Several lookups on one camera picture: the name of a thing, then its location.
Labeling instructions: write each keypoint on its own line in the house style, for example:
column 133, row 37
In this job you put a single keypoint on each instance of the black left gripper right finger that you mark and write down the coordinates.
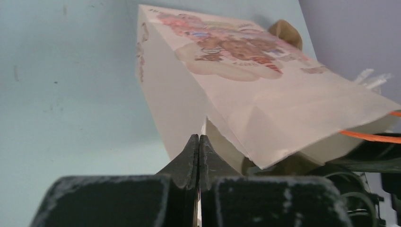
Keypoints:
column 212, row 168

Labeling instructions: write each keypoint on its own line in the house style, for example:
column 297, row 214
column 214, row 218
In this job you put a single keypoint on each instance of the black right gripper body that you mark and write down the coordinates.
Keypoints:
column 368, row 179

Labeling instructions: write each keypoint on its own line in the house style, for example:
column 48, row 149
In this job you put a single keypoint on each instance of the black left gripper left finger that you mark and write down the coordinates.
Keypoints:
column 180, row 178

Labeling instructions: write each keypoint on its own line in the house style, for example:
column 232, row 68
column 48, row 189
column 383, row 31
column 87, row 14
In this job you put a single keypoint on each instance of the paper bag orange handles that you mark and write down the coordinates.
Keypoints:
column 263, row 98

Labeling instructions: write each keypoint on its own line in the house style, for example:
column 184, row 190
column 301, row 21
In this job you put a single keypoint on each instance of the brown pulp cup carrier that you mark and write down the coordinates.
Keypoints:
column 285, row 31

